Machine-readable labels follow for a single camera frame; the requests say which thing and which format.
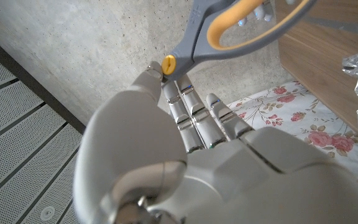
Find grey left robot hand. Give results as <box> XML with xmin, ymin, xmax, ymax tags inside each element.
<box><xmin>73</xmin><ymin>60</ymin><xmax>358</xmax><ymax>224</ymax></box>

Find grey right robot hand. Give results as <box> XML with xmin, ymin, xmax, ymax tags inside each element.
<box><xmin>237</xmin><ymin>0</ymin><xmax>275</xmax><ymax>27</ymax></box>

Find grey scissors with orange handles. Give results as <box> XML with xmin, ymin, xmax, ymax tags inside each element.
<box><xmin>161</xmin><ymin>0</ymin><xmax>318</xmax><ymax>83</ymax></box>

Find floral backdrop cloth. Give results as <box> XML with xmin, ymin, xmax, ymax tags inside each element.
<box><xmin>225</xmin><ymin>80</ymin><xmax>358</xmax><ymax>202</ymax></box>

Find small round ceiling fitting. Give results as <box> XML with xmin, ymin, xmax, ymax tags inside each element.
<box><xmin>40</xmin><ymin>205</ymin><xmax>55</xmax><ymax>221</ymax></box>

